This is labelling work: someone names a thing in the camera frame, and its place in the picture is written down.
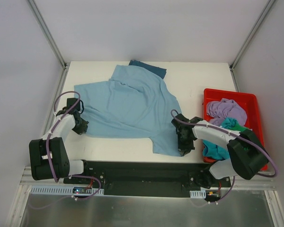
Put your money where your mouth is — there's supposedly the left aluminium frame post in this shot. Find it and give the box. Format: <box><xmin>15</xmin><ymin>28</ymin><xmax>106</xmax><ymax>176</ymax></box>
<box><xmin>26</xmin><ymin>0</ymin><xmax>68</xmax><ymax>69</ymax></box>

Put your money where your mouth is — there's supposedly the right white cable duct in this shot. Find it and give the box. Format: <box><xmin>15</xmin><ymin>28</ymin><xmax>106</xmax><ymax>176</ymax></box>
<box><xmin>189</xmin><ymin>190</ymin><xmax>206</xmax><ymax>199</ymax></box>

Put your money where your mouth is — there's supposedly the green t shirt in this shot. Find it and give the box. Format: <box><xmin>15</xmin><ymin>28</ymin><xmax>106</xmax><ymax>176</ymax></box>
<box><xmin>231</xmin><ymin>123</ymin><xmax>249</xmax><ymax>132</ymax></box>

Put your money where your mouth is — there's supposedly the light blue t shirt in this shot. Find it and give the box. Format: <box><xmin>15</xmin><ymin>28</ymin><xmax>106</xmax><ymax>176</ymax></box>
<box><xmin>74</xmin><ymin>65</ymin><xmax>182</xmax><ymax>157</ymax></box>

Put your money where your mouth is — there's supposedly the aluminium frame post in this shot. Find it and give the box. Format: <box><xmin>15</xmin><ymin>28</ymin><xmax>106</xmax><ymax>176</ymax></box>
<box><xmin>230</xmin><ymin>0</ymin><xmax>277</xmax><ymax>72</ymax></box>
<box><xmin>26</xmin><ymin>0</ymin><xmax>68</xmax><ymax>69</ymax></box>

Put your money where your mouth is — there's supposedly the lilac t shirt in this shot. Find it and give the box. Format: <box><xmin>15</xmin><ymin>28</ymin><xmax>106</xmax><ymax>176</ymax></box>
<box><xmin>205</xmin><ymin>98</ymin><xmax>247</xmax><ymax>126</ymax></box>

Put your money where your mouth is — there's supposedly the white cable duct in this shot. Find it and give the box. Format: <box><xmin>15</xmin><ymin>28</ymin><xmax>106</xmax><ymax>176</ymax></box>
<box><xmin>31</xmin><ymin>186</ymin><xmax>104</xmax><ymax>196</ymax></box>
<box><xmin>189</xmin><ymin>190</ymin><xmax>206</xmax><ymax>199</ymax></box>

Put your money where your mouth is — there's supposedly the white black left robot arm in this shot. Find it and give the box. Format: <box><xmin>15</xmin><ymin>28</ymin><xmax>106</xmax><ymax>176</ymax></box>
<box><xmin>29</xmin><ymin>97</ymin><xmax>91</xmax><ymax>184</ymax></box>

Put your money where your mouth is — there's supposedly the right aluminium frame post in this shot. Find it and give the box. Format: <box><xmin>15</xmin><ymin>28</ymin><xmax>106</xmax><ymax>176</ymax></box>
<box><xmin>230</xmin><ymin>0</ymin><xmax>277</xmax><ymax>72</ymax></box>

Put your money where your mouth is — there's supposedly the folded navy blue t shirt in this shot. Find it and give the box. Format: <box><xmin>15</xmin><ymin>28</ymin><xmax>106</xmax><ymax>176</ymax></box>
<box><xmin>129</xmin><ymin>60</ymin><xmax>167</xmax><ymax>79</ymax></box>

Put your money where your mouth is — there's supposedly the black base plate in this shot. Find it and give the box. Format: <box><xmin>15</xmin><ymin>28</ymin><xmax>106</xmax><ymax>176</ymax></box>
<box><xmin>63</xmin><ymin>161</ymin><xmax>231</xmax><ymax>198</ymax></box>

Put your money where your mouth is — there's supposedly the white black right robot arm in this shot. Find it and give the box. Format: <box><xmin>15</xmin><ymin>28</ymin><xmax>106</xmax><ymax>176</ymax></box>
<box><xmin>172</xmin><ymin>114</ymin><xmax>271</xmax><ymax>187</ymax></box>

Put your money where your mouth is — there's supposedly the red plastic bin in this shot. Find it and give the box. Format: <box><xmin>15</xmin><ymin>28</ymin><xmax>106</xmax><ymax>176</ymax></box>
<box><xmin>201</xmin><ymin>88</ymin><xmax>268</xmax><ymax>172</ymax></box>

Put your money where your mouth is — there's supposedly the left white cable duct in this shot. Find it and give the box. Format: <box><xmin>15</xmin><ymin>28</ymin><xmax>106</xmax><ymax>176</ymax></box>
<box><xmin>31</xmin><ymin>186</ymin><xmax>104</xmax><ymax>196</ymax></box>

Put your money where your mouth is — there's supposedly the teal t shirt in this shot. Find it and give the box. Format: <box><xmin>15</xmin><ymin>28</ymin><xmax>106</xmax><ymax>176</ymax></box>
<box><xmin>203</xmin><ymin>117</ymin><xmax>238</xmax><ymax>160</ymax></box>

